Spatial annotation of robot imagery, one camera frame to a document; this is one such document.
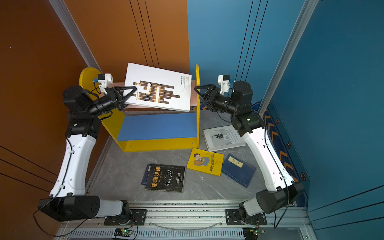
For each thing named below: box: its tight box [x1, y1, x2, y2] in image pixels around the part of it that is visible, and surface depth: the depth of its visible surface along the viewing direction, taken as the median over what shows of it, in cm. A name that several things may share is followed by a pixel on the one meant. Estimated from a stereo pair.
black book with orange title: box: [145, 163, 186, 193], surface depth 86 cm
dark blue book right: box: [221, 153, 257, 189], surface depth 91 cm
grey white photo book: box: [202, 125, 247, 152], surface depth 99 cm
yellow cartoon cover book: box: [187, 147, 224, 177], surface depth 93 cm
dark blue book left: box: [141, 163, 152, 186], surface depth 88 cm
